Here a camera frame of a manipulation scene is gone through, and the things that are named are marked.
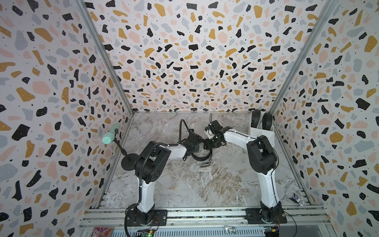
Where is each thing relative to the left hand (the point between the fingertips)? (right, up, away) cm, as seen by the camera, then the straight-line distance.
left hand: (199, 144), depth 101 cm
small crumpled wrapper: (+51, -25, -23) cm, 62 cm away
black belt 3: (+3, -9, -6) cm, 11 cm away
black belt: (+48, +16, +4) cm, 51 cm away
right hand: (+7, -1, -1) cm, 7 cm away
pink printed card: (-45, -36, -32) cm, 66 cm away
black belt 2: (+41, +20, +6) cm, 46 cm away
